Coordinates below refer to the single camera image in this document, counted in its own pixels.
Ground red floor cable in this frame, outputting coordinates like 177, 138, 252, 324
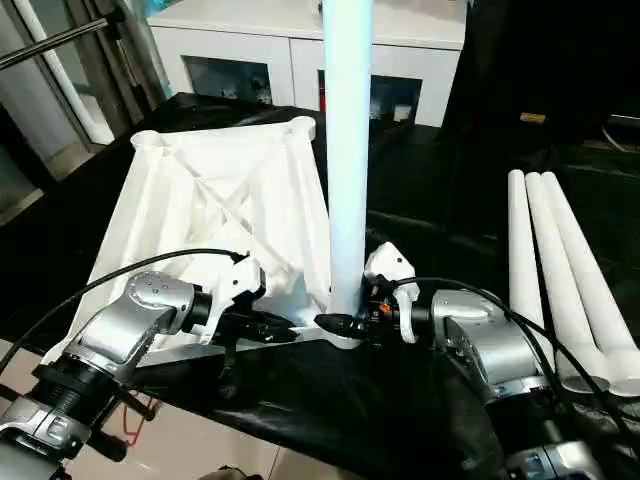
121, 398, 145, 447

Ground grey brown curtain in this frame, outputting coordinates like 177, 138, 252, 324
68, 0, 167, 127

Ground white sideboard cabinet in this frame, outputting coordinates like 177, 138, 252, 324
146, 0, 467, 129

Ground white plastic table top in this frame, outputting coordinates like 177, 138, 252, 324
73, 115, 375, 370

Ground grey metal pole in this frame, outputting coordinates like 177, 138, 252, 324
0, 11, 125, 72

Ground white plastic table leg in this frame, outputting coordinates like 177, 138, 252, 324
540, 170, 640, 400
506, 169, 567, 382
318, 0, 375, 320
524, 171, 612, 395

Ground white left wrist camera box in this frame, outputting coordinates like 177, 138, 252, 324
201, 251, 267, 347

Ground white round pipe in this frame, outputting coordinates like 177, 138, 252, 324
19, 0, 117, 147

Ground black plastic mat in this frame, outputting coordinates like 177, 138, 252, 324
0, 91, 640, 480

